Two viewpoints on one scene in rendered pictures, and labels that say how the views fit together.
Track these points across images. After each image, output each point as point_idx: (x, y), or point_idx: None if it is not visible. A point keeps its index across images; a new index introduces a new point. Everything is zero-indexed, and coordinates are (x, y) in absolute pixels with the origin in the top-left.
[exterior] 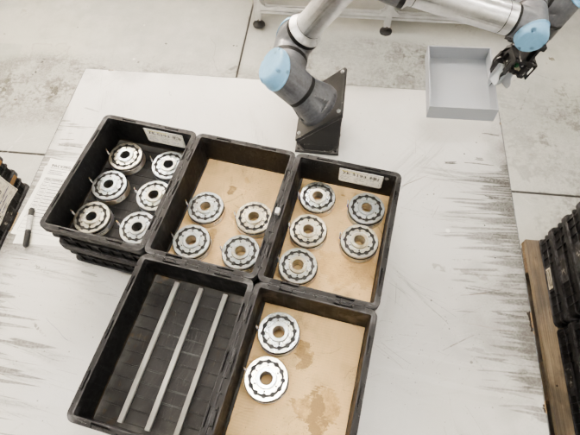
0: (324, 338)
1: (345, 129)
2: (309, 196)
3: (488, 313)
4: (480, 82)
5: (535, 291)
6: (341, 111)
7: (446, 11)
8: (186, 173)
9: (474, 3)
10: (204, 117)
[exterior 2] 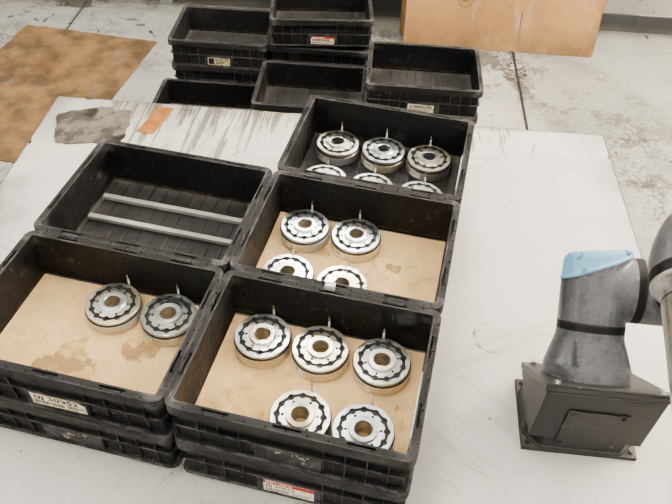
0: (156, 374)
1: (587, 465)
2: (379, 348)
3: None
4: None
5: None
6: (555, 384)
7: (668, 366)
8: (394, 199)
9: None
10: (553, 261)
